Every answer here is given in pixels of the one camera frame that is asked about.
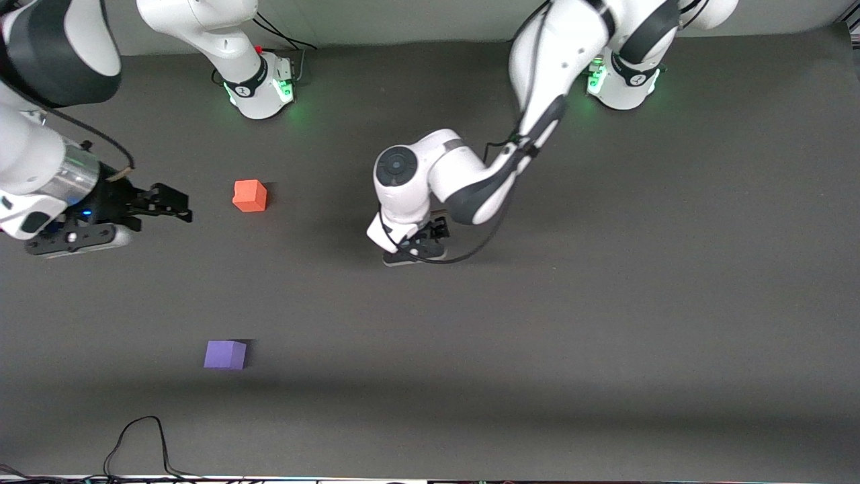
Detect black right arm base cable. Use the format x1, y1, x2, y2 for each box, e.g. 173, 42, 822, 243
250, 13, 318, 85

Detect orange foam block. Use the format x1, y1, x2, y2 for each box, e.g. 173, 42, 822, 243
232, 179, 268, 213

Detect black looped table cable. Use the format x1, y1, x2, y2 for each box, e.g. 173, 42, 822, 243
103, 415, 206, 482

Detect purple foam block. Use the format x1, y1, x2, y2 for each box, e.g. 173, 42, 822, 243
204, 340, 248, 371

